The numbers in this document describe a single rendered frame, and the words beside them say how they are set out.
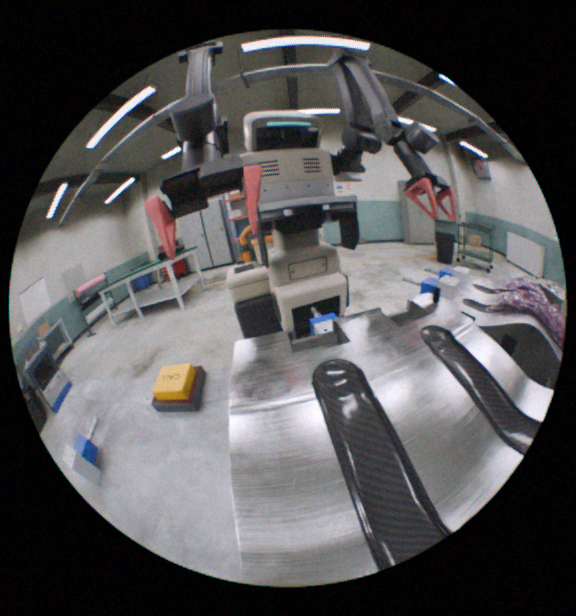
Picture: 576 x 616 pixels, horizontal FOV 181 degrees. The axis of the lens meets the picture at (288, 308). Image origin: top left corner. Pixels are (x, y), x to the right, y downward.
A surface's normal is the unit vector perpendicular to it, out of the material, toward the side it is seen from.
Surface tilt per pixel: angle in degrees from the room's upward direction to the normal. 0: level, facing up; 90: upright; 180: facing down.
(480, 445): 1
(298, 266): 98
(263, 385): 0
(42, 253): 90
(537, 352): 90
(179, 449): 0
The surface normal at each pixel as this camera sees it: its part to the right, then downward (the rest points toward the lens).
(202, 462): -0.17, -0.88
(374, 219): -0.06, 0.45
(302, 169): 0.29, 0.51
